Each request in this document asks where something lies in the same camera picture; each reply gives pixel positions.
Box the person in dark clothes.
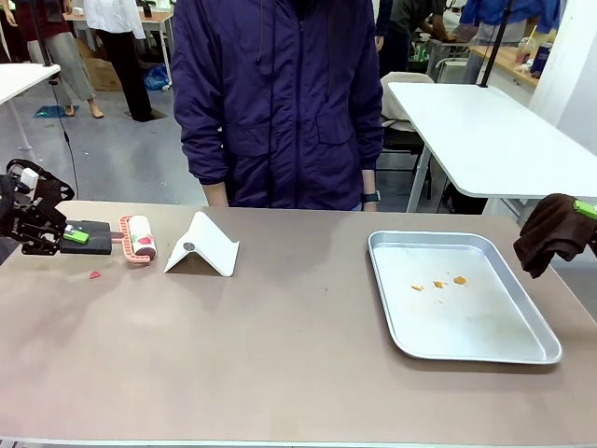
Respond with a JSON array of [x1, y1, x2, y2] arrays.
[[375, 0, 458, 79]]

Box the plastic cup with straw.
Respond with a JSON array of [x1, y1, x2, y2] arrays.
[[514, 23, 538, 72]]

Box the person's purple jacket torso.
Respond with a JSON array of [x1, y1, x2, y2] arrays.
[[170, 0, 386, 211]]

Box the pink lint roller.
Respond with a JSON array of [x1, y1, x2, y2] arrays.
[[60, 214, 159, 267]]

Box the wooden top workbench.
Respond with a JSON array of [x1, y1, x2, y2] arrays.
[[468, 44, 542, 90]]

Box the folding chair beige seat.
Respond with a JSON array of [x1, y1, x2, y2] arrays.
[[378, 71, 437, 176]]

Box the large white table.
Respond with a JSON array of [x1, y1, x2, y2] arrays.
[[385, 81, 597, 216]]

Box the small white table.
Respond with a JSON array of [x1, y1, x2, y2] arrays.
[[0, 63, 62, 153]]

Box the blue plastic bag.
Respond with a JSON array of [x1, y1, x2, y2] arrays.
[[143, 63, 174, 92]]

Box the white folded paper stand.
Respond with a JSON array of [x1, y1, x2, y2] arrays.
[[162, 210, 241, 277]]

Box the black hanging cable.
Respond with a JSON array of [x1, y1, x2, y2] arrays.
[[49, 77, 79, 202]]

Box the thin black pole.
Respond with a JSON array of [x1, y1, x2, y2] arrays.
[[33, 0, 53, 69]]

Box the wooden top white desk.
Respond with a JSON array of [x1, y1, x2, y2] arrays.
[[62, 9, 176, 71]]

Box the person's right hand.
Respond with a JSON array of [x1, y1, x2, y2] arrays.
[[204, 181, 229, 208]]

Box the cardboard box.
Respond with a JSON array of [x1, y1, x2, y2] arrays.
[[85, 56, 123, 92]]

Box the black stand pole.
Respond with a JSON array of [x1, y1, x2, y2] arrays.
[[479, 0, 514, 89]]

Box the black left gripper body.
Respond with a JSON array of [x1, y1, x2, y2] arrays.
[[0, 158, 75, 234]]

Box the blue drink can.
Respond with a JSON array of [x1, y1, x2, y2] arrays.
[[530, 43, 553, 79]]

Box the silver metal tray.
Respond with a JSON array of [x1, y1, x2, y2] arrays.
[[367, 230, 563, 366]]

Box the person white shirt black trousers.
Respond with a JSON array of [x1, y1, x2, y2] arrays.
[[82, 0, 156, 123]]

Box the dark brown cloth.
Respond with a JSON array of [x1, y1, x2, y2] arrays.
[[512, 193, 597, 280]]

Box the person grey trousers barefoot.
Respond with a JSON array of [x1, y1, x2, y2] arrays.
[[18, 0, 106, 120]]

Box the person in blue jacket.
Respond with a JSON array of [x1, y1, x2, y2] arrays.
[[459, 0, 563, 85]]

